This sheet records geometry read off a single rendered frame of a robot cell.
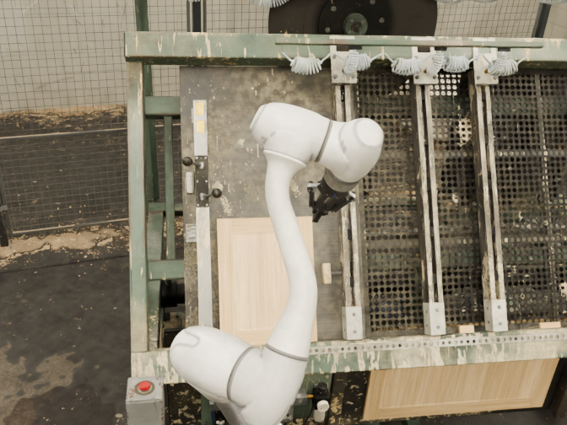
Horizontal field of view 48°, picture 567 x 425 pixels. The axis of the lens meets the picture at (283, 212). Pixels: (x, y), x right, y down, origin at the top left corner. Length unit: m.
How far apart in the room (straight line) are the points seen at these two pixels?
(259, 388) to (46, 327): 2.76
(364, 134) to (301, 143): 0.14
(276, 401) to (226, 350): 0.16
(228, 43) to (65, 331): 2.16
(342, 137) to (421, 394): 1.91
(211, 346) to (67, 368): 2.35
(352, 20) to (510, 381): 1.82
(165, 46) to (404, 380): 1.77
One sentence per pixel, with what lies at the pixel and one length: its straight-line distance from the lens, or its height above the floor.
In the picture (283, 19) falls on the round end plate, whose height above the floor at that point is 1.87.
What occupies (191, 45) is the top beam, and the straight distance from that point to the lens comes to 2.51.
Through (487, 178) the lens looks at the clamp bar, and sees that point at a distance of 2.69.
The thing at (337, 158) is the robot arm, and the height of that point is 1.95.
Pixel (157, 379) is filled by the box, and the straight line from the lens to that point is 2.28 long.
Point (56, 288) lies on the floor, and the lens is 4.35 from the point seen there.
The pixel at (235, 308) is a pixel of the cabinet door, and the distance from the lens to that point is 2.44.
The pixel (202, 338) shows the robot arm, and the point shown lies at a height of 1.55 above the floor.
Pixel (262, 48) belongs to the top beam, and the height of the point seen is 1.86.
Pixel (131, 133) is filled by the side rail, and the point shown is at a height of 1.57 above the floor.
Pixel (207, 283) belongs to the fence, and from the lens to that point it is 2.41.
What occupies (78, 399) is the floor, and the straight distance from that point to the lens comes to 3.58.
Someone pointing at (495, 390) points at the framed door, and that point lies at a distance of 3.24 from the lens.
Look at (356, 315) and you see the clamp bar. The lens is 2.47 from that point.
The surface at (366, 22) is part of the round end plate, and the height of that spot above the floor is 1.87.
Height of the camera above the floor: 2.53
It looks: 30 degrees down
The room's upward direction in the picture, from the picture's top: 4 degrees clockwise
